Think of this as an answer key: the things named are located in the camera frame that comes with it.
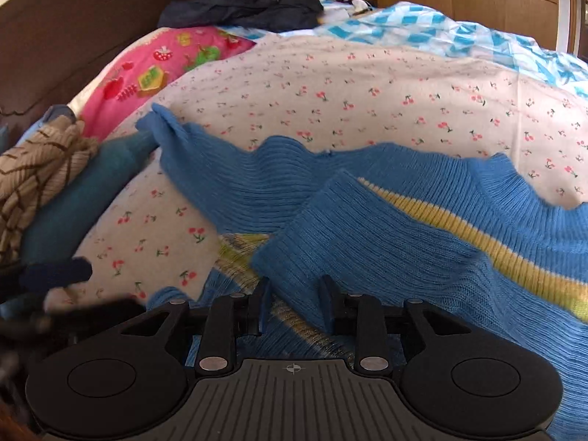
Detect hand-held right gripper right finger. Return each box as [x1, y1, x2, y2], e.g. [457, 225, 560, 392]
[320, 275, 476, 374]

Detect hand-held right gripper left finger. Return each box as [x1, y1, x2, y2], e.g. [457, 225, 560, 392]
[109, 278, 273, 374]

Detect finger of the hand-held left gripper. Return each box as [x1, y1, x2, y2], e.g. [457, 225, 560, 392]
[43, 297, 146, 330]
[19, 258, 93, 291]

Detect blue knit sweater yellow stripe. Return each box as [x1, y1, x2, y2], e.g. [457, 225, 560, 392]
[136, 103, 588, 441]

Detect dark clothes pile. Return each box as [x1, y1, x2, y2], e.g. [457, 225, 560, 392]
[157, 0, 325, 34]

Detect teal cloth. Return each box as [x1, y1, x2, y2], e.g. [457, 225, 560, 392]
[18, 131, 159, 268]

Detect beige knit garment brown lines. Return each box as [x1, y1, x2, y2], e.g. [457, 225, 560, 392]
[0, 117, 99, 263]

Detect light blue cloth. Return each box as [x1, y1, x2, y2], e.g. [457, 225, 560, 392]
[18, 105, 76, 141]

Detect cherry print bed sheet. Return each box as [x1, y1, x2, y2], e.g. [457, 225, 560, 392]
[73, 36, 588, 306]

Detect pink fruit print sheet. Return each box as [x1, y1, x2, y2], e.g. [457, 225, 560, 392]
[69, 26, 257, 141]

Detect dark brown bed board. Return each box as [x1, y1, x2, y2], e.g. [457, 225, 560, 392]
[0, 0, 286, 118]

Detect blue white checkered quilt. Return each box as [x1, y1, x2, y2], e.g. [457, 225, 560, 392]
[220, 1, 588, 98]

